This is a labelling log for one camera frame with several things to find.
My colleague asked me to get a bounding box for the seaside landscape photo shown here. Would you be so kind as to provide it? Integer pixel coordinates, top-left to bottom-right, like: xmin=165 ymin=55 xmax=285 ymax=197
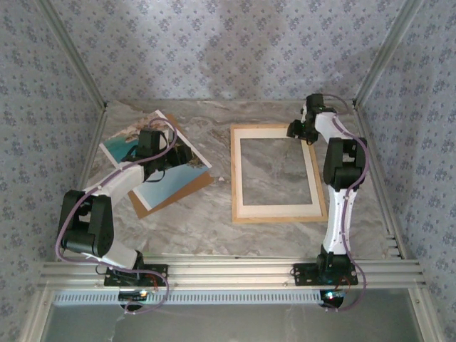
xmin=98 ymin=109 xmax=212 ymax=212

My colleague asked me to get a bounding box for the brown backing board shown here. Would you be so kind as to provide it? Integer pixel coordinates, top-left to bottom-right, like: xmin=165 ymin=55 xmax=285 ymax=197
xmin=128 ymin=113 xmax=215 ymax=219

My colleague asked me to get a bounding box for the white mat board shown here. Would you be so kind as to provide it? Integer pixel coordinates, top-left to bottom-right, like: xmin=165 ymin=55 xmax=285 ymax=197
xmin=233 ymin=127 xmax=324 ymax=217

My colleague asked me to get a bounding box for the light wooden picture frame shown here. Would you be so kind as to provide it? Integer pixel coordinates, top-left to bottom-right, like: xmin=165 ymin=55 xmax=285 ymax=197
xmin=229 ymin=123 xmax=329 ymax=225

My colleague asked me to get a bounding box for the small circuit board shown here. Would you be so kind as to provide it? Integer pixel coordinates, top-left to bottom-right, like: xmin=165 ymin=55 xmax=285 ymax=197
xmin=118 ymin=289 xmax=150 ymax=302
xmin=319 ymin=289 xmax=348 ymax=308

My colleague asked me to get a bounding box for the grey metal panel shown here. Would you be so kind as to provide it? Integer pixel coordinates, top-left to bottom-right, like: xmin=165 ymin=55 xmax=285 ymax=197
xmin=42 ymin=304 xmax=425 ymax=342

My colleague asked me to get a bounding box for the aluminium lower leg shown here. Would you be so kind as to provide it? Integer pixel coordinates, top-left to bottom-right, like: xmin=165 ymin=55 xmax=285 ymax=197
xmin=409 ymin=288 xmax=445 ymax=342
xmin=19 ymin=288 xmax=54 ymax=342

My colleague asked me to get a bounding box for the aluminium side rail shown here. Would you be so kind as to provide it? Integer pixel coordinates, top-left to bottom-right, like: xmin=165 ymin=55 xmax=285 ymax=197
xmin=53 ymin=105 xmax=110 ymax=263
xmin=352 ymin=101 xmax=409 ymax=261

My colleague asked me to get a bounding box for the aluminium corner post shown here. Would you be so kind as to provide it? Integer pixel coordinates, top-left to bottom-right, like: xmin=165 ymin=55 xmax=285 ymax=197
xmin=353 ymin=0 xmax=425 ymax=108
xmin=35 ymin=0 xmax=108 ymax=110

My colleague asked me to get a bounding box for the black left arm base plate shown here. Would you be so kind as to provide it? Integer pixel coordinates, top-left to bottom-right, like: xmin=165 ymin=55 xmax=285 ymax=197
xmin=103 ymin=264 xmax=169 ymax=287

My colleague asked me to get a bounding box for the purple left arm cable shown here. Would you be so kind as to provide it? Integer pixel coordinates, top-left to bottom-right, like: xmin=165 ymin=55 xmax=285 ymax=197
xmin=56 ymin=117 xmax=178 ymax=315

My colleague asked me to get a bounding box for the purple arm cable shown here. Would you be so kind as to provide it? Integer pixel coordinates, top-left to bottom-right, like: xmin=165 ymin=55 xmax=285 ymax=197
xmin=56 ymin=117 xmax=178 ymax=315
xmin=320 ymin=93 xmax=370 ymax=314

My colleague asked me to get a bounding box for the aluminium mounting rail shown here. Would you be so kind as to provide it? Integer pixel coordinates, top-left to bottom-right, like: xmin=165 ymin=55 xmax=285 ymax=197
xmin=37 ymin=259 xmax=427 ymax=290

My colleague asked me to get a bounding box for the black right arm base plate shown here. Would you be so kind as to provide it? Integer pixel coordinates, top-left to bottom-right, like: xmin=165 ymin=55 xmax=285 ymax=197
xmin=292 ymin=262 xmax=359 ymax=287

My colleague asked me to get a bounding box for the grey slotted cable duct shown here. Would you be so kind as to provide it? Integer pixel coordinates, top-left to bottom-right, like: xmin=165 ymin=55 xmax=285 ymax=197
xmin=53 ymin=290 xmax=321 ymax=306

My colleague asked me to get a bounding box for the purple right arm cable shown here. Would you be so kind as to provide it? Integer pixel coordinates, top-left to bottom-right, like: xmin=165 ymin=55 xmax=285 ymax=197
xmin=320 ymin=93 xmax=370 ymax=314

